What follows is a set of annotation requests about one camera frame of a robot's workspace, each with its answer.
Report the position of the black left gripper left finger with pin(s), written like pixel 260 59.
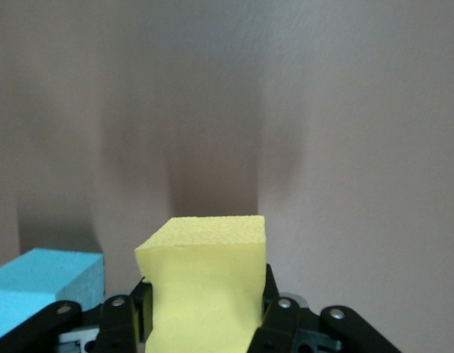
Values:
pixel 117 323

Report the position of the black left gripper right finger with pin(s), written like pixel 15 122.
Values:
pixel 285 327

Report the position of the blue foam cube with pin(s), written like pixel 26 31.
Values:
pixel 36 279

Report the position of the yellow foam cube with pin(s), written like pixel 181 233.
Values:
pixel 205 279

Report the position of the brown table cover sheet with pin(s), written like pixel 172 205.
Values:
pixel 227 92

